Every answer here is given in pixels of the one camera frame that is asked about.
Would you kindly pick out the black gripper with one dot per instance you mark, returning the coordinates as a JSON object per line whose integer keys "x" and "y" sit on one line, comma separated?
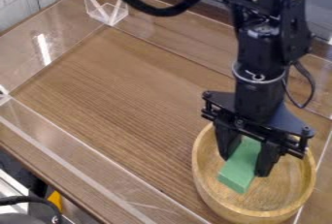
{"x": 253, "y": 112}

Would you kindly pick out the green rectangular block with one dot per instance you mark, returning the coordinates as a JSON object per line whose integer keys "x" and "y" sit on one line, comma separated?
{"x": 238, "y": 171}

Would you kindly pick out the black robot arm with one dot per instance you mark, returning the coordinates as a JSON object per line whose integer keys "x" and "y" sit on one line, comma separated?
{"x": 273, "y": 39}

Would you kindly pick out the brown wooden bowl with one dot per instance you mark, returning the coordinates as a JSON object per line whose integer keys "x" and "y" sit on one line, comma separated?
{"x": 273, "y": 197}

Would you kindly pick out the black and yellow device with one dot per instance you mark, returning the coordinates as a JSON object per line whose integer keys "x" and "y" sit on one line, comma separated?
{"x": 25, "y": 203}

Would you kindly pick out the clear acrylic tray wall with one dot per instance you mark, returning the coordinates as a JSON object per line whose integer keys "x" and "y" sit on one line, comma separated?
{"x": 109, "y": 193}

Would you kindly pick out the clear acrylic corner bracket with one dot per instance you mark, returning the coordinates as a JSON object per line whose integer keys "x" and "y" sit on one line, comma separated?
{"x": 107, "y": 13}

